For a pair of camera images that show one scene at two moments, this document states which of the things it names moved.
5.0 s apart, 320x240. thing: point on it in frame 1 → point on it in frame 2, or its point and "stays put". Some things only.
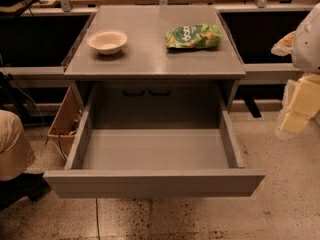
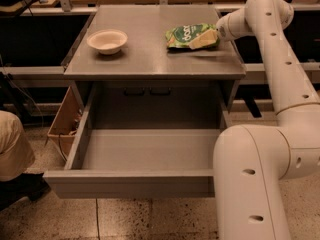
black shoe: (31, 185) stays put
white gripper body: (308, 49) → (222, 29)
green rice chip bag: (194, 36) stays put
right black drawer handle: (160, 93) stays put
